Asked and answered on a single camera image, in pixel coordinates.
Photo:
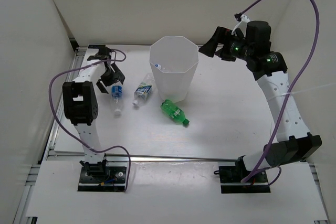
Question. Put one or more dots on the aluminium rail bar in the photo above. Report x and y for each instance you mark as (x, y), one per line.
(153, 158)

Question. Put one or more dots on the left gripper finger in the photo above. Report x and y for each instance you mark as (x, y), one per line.
(118, 76)
(102, 85)

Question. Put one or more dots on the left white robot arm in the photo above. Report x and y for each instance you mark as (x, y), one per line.
(81, 105)

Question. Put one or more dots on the green plastic bottle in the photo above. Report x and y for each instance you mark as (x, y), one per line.
(175, 113)

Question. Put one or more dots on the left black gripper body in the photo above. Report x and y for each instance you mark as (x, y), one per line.
(108, 77)

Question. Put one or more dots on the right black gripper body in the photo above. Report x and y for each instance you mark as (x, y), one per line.
(241, 50)

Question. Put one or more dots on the clear bottle red blue label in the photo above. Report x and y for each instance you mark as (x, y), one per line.
(161, 68)

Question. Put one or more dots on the clear bottle white green label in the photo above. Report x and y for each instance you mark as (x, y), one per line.
(144, 90)

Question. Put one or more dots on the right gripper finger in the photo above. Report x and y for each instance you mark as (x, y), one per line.
(221, 35)
(225, 54)

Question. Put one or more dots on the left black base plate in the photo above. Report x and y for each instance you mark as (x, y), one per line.
(102, 177)

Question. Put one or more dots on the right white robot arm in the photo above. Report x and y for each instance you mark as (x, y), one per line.
(291, 141)

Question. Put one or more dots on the white octagonal plastic bin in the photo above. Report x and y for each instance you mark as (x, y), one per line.
(180, 56)

